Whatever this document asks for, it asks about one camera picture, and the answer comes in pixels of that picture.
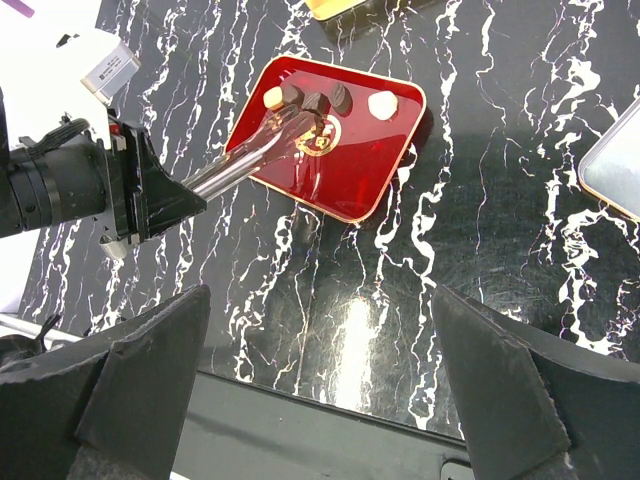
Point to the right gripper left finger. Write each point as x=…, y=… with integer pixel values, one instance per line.
x=109, y=406

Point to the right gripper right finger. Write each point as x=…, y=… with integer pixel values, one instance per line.
x=532, y=405

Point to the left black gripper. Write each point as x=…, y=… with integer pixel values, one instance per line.
x=142, y=200

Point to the dark chocolate piece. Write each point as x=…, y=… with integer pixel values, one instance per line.
x=317, y=103

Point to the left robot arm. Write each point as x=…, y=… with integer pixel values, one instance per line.
x=68, y=175

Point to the tan hexagon chocolate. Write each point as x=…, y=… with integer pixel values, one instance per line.
x=273, y=99

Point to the dark hexagon chocolate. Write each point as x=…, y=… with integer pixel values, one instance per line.
x=292, y=95

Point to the dark round chocolate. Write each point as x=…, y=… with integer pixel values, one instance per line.
x=340, y=99

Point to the white heart chocolate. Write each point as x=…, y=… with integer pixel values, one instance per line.
x=382, y=105

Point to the gold chocolate tin box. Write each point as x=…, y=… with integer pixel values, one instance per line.
x=324, y=10

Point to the red lacquer tray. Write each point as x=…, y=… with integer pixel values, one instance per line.
x=344, y=168

